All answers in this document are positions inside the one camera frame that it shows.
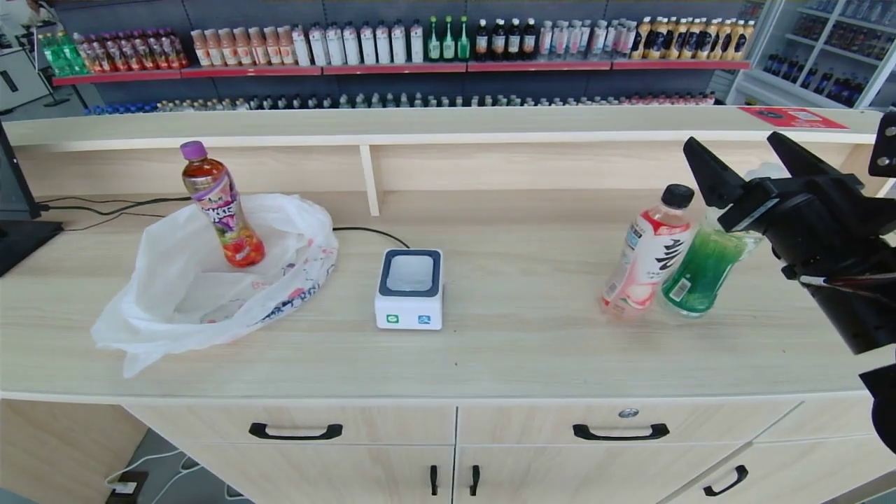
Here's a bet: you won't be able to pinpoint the white cable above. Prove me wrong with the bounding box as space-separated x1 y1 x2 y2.
104 448 184 488

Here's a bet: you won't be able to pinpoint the wooden counter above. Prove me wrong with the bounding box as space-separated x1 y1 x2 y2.
0 105 896 504

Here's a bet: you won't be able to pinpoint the wooden drawer with lock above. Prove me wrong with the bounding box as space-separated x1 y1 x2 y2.
457 400 804 447

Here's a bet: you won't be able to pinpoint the purple cap tea bottle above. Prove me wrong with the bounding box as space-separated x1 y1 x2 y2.
179 140 267 269

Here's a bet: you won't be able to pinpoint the white glass door cooler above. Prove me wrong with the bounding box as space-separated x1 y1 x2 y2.
724 0 896 111

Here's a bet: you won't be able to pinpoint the green clear drink bottle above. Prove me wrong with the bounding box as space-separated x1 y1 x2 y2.
657 162 790 320

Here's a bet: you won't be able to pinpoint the black monitor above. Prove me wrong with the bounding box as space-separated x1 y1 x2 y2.
0 120 64 278

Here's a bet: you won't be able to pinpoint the wooden cabinet door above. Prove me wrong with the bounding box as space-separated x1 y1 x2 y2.
176 441 456 504
452 442 744 504

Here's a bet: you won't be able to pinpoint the white plastic shopping bag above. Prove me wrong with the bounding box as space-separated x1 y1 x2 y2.
90 193 340 379

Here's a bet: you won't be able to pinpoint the black shop shelf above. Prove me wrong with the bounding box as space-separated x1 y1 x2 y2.
38 0 767 116

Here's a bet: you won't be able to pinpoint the white barcode scanner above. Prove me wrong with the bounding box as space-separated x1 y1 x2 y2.
374 248 445 331

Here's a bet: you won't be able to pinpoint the black cable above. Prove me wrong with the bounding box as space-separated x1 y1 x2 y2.
36 196 192 232
332 225 412 251

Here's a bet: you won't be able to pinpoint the pink white drink bottle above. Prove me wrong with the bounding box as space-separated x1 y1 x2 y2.
600 183 699 320

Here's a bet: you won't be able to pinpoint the wooden drawer with black handle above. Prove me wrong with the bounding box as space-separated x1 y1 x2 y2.
661 433 896 504
123 402 457 447

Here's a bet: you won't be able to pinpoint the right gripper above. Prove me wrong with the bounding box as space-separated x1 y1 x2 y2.
682 131 896 265

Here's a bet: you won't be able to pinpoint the row of bottles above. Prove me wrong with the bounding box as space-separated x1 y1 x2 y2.
38 14 758 78
84 91 719 116

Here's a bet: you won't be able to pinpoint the red sign mat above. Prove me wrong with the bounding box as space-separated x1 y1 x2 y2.
737 106 849 131

